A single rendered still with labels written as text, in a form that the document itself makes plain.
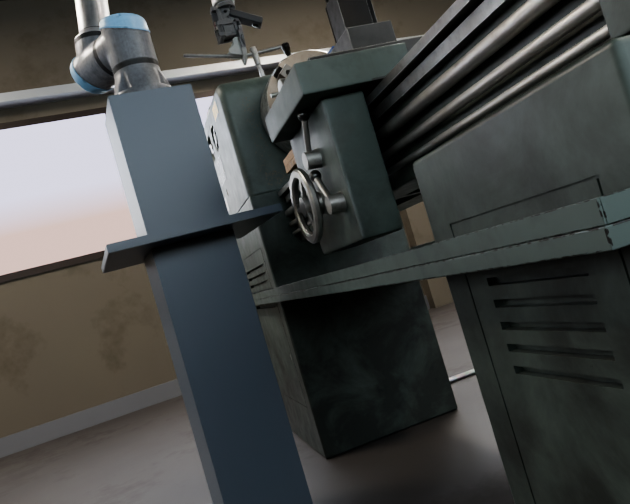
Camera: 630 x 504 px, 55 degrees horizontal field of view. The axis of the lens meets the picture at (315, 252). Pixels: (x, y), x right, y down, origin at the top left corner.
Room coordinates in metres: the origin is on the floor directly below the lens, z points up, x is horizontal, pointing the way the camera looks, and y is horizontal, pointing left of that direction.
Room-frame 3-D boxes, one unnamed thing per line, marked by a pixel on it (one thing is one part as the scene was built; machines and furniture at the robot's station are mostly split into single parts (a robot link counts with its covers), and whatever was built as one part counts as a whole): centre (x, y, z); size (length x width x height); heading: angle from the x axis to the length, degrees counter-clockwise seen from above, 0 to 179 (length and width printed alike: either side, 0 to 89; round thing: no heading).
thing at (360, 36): (1.30, -0.21, 1.00); 0.20 x 0.10 x 0.05; 16
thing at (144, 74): (1.51, 0.30, 1.15); 0.15 x 0.15 x 0.10
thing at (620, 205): (1.55, -0.22, 0.55); 2.10 x 0.60 x 0.02; 16
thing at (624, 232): (1.55, -0.22, 0.53); 2.10 x 0.60 x 0.02; 16
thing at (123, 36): (1.52, 0.31, 1.27); 0.13 x 0.12 x 0.14; 51
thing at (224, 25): (2.02, 0.07, 1.47); 0.09 x 0.08 x 0.12; 106
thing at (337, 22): (1.28, -0.22, 1.07); 0.07 x 0.07 x 0.10; 16
